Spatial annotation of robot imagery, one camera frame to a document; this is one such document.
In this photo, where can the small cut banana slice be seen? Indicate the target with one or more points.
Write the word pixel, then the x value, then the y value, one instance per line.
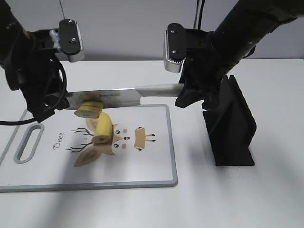
pixel 89 109

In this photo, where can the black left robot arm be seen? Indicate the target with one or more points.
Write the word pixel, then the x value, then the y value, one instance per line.
pixel 8 20

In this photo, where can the white deer cutting board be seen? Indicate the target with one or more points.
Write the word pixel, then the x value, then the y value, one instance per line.
pixel 58 154

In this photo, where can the white handled kitchen knife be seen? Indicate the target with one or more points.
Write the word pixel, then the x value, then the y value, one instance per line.
pixel 123 97

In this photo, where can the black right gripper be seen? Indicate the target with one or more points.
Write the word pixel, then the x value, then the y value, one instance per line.
pixel 203 68

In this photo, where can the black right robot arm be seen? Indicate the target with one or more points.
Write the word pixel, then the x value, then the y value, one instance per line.
pixel 248 22

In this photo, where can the large yellow banana piece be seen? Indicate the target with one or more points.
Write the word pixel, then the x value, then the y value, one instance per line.
pixel 103 131

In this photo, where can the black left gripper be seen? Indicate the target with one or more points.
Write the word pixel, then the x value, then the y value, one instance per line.
pixel 31 65

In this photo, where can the black knife stand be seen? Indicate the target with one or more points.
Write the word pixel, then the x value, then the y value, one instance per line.
pixel 231 126

